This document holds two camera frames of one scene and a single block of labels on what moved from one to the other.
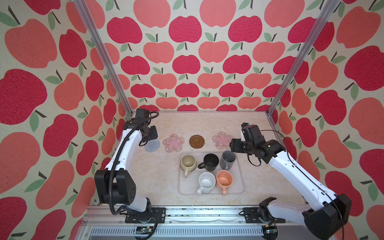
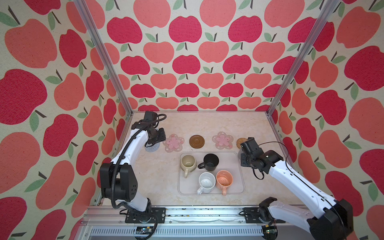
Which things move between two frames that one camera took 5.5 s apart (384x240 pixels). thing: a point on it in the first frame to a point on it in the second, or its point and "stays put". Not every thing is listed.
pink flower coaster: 222,140 stays put
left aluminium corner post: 104,55 stays put
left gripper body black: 152,133 to 159,135
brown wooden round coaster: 196,141 stays put
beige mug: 188,164 stays put
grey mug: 227,160 to 239,155
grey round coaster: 152,145 stays put
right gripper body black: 241,147 to 246,162
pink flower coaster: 173,143 stays put
